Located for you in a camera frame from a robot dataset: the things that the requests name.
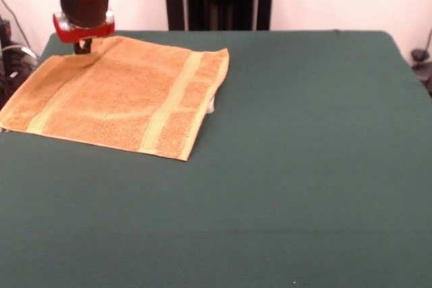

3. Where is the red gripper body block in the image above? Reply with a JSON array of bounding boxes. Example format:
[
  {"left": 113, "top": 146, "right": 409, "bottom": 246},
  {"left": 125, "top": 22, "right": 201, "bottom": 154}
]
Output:
[{"left": 52, "top": 10, "right": 117, "bottom": 45}]

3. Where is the thin grey cable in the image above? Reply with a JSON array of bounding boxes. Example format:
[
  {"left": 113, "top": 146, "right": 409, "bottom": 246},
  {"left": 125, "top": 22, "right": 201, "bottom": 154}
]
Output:
[{"left": 0, "top": 0, "right": 28, "bottom": 48}]

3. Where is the black cable and plug cluster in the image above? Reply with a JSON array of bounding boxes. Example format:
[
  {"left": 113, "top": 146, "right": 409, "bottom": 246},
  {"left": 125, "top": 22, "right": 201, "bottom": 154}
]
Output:
[{"left": 0, "top": 20, "right": 38, "bottom": 111}]

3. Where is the black plug adapter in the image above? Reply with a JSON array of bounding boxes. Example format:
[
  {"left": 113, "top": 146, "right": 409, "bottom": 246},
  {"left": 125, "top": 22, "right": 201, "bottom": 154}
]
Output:
[{"left": 410, "top": 48, "right": 432, "bottom": 96}]

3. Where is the dark green table cloth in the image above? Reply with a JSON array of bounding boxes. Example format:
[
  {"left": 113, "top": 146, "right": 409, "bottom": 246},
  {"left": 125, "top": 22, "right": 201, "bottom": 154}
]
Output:
[{"left": 0, "top": 30, "right": 432, "bottom": 288}]

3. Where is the orange terry towel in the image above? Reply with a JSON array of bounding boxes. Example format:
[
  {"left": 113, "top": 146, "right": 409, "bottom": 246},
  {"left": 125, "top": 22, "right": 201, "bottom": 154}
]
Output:
[{"left": 0, "top": 35, "right": 231, "bottom": 162}]

